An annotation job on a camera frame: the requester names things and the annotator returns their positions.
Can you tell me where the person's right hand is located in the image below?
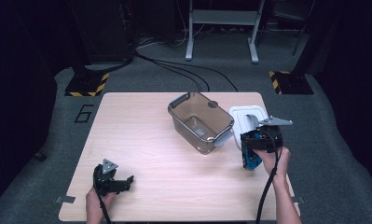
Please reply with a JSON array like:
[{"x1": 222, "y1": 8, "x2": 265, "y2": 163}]
[{"x1": 253, "y1": 147, "x2": 292, "y2": 183}]

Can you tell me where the transparent brown plastic container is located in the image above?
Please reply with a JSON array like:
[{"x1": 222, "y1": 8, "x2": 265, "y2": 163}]
[{"x1": 167, "y1": 91, "x2": 236, "y2": 156}]

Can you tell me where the person's left hand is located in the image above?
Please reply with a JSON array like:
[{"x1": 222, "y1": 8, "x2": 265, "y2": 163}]
[{"x1": 85, "y1": 187, "x2": 117, "y2": 217}]

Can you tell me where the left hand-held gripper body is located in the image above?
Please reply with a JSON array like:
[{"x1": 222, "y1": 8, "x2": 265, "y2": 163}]
[{"x1": 92, "y1": 158, "x2": 120, "y2": 197}]

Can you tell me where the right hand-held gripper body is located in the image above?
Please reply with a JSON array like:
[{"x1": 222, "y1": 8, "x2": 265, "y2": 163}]
[{"x1": 240, "y1": 115, "x2": 294, "y2": 171}]

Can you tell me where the white container lid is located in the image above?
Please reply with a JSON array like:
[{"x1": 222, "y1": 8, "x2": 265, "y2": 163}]
[{"x1": 228, "y1": 105, "x2": 269, "y2": 151}]

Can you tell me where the black cabinet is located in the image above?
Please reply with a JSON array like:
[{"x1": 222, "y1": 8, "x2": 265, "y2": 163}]
[{"x1": 76, "y1": 0, "x2": 135, "y2": 63}]

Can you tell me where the white metal stand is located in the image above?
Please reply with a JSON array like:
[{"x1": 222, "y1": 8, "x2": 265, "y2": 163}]
[{"x1": 185, "y1": 0, "x2": 267, "y2": 65}]

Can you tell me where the black floor cable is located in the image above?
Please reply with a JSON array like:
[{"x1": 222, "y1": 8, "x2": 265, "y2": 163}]
[
  {"x1": 149, "y1": 57, "x2": 240, "y2": 93},
  {"x1": 134, "y1": 50, "x2": 211, "y2": 93}
]

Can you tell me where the black stand with striped base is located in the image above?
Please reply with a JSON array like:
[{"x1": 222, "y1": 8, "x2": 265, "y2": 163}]
[
  {"x1": 64, "y1": 0, "x2": 111, "y2": 98},
  {"x1": 269, "y1": 0, "x2": 340, "y2": 95}
]

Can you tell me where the right hand-held gripper cable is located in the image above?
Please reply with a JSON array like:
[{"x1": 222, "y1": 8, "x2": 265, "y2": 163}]
[{"x1": 255, "y1": 145, "x2": 284, "y2": 224}]

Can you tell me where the left hand-held gripper cable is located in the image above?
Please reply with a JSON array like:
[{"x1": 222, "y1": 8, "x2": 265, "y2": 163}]
[{"x1": 95, "y1": 186, "x2": 113, "y2": 224}]

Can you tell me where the hand-held gripper cable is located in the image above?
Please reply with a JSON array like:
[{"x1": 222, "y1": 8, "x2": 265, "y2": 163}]
[
  {"x1": 255, "y1": 145, "x2": 284, "y2": 224},
  {"x1": 95, "y1": 186, "x2": 113, "y2": 224}
]

